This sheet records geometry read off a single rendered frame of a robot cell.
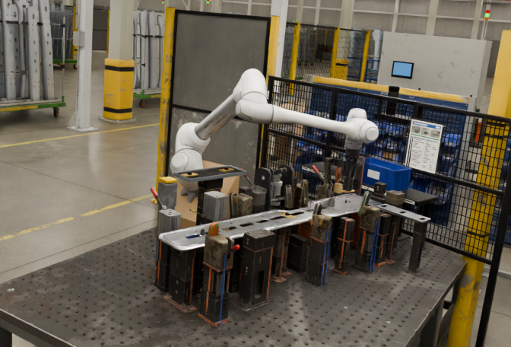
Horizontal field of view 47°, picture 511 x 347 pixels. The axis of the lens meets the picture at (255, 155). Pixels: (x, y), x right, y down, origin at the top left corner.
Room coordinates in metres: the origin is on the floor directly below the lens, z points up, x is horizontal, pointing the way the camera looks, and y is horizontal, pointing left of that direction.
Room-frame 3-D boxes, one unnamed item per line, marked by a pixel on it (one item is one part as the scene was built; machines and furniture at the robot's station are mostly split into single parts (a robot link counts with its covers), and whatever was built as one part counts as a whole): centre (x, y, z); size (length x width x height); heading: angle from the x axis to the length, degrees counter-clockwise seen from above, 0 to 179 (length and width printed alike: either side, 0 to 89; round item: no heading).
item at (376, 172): (3.45, -0.77, 1.10); 0.30 x 0.17 x 0.13; 42
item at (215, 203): (2.65, 0.17, 0.90); 0.13 x 0.10 x 0.41; 44
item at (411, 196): (3.53, -0.69, 1.02); 0.90 x 0.22 x 0.03; 44
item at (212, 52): (5.56, 0.43, 1.00); 1.34 x 0.14 x 2.00; 60
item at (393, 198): (3.18, -0.81, 0.88); 0.08 x 0.08 x 0.36; 44
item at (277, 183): (2.98, -0.11, 0.94); 0.18 x 0.13 x 0.49; 134
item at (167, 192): (2.66, 0.40, 0.92); 0.08 x 0.08 x 0.44; 44
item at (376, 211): (2.90, -0.62, 0.87); 0.12 x 0.09 x 0.35; 44
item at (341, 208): (2.74, -0.17, 1.00); 1.38 x 0.22 x 0.02; 134
